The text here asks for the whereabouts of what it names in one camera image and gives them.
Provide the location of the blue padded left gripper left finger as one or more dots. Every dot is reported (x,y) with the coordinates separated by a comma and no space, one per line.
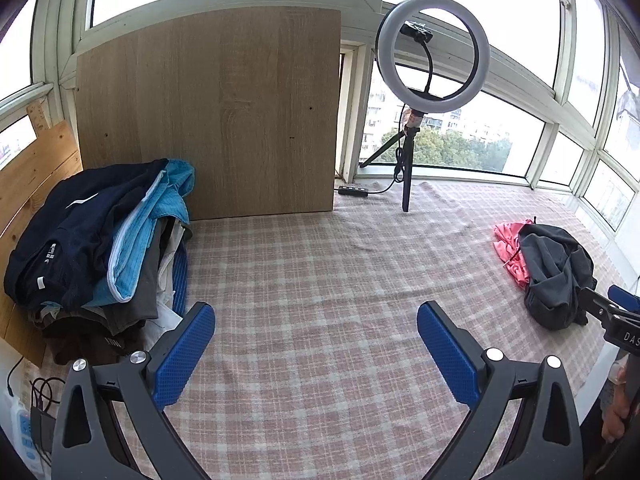
(88,442)

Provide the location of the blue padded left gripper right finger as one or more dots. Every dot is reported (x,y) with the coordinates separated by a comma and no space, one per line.
(544,440)

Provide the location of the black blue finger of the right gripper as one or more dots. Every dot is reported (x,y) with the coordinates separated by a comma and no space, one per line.
(618,314)

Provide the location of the dark grey garment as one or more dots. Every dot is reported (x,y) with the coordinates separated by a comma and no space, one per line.
(559,268)

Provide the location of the person's hand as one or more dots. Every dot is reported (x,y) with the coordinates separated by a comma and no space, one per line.
(623,400)

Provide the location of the grey folded garment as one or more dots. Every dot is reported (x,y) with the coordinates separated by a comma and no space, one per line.
(103,335)

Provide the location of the cream white folded garment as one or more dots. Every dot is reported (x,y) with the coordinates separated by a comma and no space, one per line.
(174,233)

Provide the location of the black power adapter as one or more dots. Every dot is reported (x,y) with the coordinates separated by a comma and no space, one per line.
(42,425)

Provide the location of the white power strip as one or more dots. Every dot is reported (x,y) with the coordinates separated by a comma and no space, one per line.
(15,422)

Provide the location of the blue pinstriped folded garment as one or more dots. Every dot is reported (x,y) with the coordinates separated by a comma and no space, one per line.
(180,280)

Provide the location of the pink red garment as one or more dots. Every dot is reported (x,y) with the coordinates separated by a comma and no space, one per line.
(508,249)

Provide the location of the navy blue folded garment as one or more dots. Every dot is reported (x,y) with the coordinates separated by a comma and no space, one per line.
(63,252)

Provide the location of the pink plaid bed sheet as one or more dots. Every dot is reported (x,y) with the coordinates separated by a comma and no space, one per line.
(316,369)

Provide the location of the light blue folded garment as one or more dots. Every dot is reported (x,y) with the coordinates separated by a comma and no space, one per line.
(164,198)

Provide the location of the light pine wood panel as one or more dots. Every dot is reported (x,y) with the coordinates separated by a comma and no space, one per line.
(26,181)

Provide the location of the black tripod stand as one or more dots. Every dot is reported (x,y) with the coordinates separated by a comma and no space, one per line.
(409,124)

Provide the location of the brown wooden board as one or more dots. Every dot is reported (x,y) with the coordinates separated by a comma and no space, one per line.
(248,96)

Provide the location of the black phone holder clamp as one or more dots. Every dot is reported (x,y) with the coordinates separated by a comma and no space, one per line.
(416,31)

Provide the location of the black inline cable switch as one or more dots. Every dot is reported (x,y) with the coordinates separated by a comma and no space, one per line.
(349,190)

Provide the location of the white ring light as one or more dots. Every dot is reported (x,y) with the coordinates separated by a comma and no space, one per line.
(424,102)

